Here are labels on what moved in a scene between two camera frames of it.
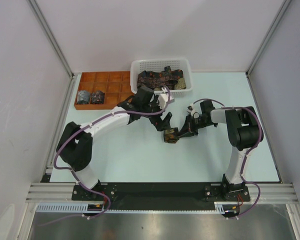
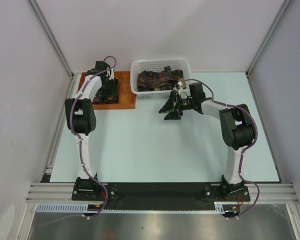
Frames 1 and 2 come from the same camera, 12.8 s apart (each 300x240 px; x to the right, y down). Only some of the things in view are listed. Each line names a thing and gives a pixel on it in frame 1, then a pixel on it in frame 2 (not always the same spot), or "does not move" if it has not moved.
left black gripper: [161, 125] -> [113, 91]
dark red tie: [97, 97] does not move
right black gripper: [188, 125] -> [175, 115]
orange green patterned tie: [171, 135] -> [112, 99]
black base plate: [160, 196] does not move
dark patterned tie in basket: [167, 78] does not move
